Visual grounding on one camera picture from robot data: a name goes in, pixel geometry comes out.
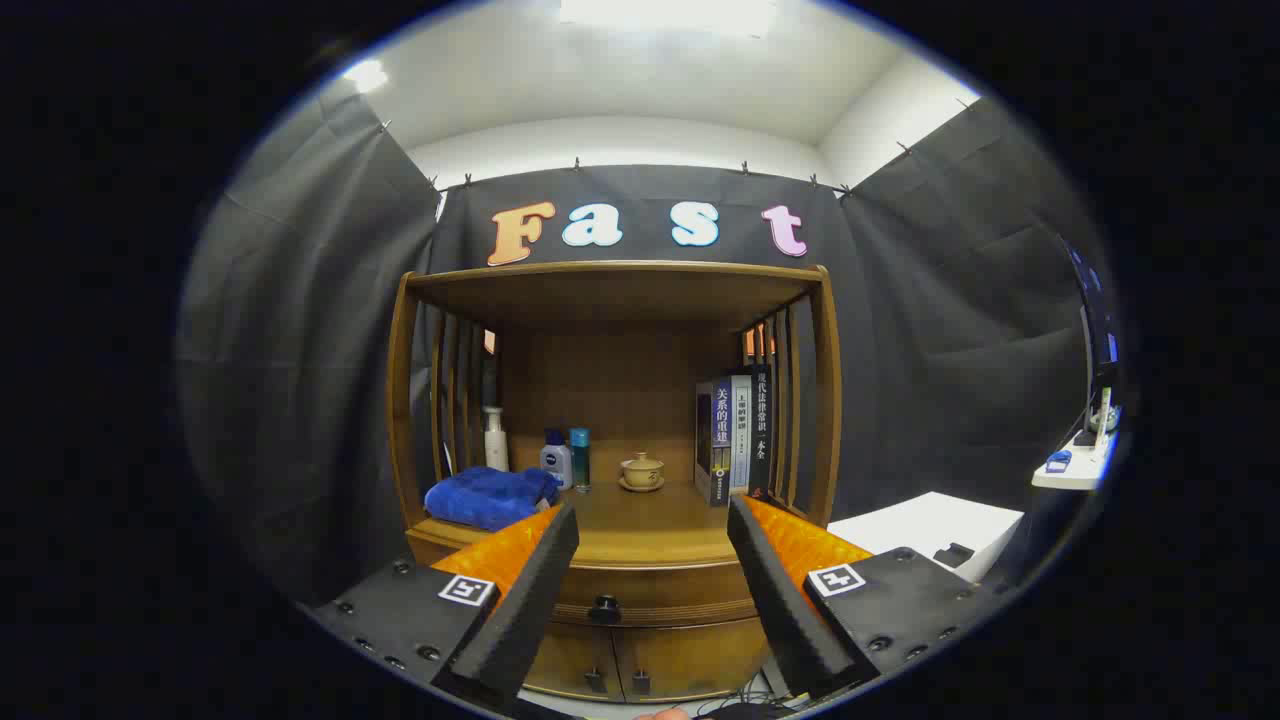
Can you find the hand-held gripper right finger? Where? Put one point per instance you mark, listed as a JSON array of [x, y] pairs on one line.
[[790, 610]]

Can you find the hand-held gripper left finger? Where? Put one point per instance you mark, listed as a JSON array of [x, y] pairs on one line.
[[530, 610]]

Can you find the black drawer knob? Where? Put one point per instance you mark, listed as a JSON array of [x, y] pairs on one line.
[[605, 607]]

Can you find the wooden drawer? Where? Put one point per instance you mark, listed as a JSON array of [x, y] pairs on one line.
[[650, 585]]

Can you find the wooden cabinet door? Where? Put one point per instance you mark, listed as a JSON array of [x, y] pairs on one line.
[[570, 660], [700, 655]]

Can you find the wooden countertop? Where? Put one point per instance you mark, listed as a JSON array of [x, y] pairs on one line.
[[640, 525]]

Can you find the blue towel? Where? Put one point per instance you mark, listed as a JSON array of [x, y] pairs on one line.
[[485, 498]]

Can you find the white box unit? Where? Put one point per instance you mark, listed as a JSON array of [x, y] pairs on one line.
[[900, 525]]

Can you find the white bottle with blue cap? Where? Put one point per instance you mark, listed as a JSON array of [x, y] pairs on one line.
[[556, 465]]

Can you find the clear blue bottle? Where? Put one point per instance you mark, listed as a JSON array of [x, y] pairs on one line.
[[580, 460]]

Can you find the white pump bottle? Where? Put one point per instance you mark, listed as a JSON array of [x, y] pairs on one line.
[[496, 450]]

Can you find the small black device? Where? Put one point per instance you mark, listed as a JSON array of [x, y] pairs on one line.
[[953, 553]]

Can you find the beige lidded tea cup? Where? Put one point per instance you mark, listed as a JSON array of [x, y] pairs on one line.
[[641, 472]]

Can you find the blue-spined book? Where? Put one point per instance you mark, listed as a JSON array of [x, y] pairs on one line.
[[720, 440]]

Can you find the pale-spined book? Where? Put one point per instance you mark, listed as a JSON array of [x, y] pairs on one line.
[[741, 430]]

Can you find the small blue item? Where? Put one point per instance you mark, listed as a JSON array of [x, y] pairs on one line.
[[1058, 460]]

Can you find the white wall shelf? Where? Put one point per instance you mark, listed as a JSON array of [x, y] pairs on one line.
[[1075, 475]]

